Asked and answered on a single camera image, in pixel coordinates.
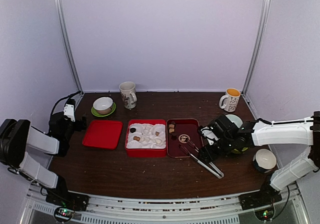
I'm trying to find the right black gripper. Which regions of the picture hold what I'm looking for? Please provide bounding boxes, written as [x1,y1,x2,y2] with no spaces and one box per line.
[197,136,235,165]

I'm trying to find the red tin lid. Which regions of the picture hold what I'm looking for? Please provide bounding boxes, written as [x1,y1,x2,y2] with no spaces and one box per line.
[82,120,123,150]

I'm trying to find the red chocolate tray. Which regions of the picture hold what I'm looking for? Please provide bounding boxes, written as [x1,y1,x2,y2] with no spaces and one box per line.
[166,118,205,159]

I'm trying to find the red tin box base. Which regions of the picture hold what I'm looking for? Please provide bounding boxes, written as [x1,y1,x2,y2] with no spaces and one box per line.
[124,119,168,158]

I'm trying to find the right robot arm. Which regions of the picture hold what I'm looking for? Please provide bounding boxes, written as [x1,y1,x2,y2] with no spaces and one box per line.
[198,111,320,205]

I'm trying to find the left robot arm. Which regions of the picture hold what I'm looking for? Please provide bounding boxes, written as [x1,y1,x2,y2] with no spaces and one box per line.
[0,112,87,206]

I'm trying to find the brown ridged chocolate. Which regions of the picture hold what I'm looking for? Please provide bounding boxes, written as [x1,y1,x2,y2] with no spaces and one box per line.
[133,136,141,142]

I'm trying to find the white block chocolate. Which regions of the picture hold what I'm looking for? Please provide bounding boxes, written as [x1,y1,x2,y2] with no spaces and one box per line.
[143,136,150,142]

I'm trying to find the lime green bowl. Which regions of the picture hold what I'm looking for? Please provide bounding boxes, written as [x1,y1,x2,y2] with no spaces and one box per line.
[231,147,249,154]

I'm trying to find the green saucer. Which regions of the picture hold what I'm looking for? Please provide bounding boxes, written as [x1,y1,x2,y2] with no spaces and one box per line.
[91,102,117,118]

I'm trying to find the white bowl on saucer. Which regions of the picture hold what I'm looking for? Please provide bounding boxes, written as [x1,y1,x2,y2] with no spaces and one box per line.
[93,97,114,113]

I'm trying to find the light blue patterned bowl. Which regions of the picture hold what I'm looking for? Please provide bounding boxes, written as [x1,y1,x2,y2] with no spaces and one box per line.
[226,114,243,128]

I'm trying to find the dark bowl white inside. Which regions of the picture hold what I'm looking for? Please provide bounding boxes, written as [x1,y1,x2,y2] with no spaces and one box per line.
[252,149,277,174]

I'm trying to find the white mug yellow inside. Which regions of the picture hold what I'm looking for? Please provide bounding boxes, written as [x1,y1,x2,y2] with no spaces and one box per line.
[219,88,241,112]

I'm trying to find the tall white patterned mug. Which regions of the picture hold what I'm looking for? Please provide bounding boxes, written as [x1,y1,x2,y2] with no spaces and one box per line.
[119,81,138,109]

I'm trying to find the white paper cupcake liners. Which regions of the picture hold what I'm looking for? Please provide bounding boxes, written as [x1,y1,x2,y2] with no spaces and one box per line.
[126,123,167,149]

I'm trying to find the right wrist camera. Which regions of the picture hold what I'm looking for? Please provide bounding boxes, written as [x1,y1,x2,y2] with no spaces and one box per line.
[198,126,219,145]

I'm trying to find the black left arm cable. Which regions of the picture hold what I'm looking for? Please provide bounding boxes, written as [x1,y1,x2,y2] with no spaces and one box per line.
[48,91,82,122]

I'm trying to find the front aluminium rail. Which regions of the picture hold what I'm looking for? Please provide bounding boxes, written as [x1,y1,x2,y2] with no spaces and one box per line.
[19,181,311,224]

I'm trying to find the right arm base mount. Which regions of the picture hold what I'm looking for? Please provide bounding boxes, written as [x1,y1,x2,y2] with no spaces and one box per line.
[238,192,282,211]

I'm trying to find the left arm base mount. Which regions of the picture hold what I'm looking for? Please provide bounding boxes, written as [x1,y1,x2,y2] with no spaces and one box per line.
[45,193,90,211]

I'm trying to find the left aluminium frame post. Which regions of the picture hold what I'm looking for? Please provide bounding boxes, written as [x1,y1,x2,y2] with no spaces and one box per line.
[54,0,84,95]

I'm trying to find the aluminium frame post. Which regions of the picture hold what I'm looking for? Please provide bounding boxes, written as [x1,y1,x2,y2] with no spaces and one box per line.
[54,0,84,95]
[242,0,272,97]

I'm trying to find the right aluminium frame post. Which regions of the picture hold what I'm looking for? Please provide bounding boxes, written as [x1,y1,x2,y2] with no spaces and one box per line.
[242,0,272,97]

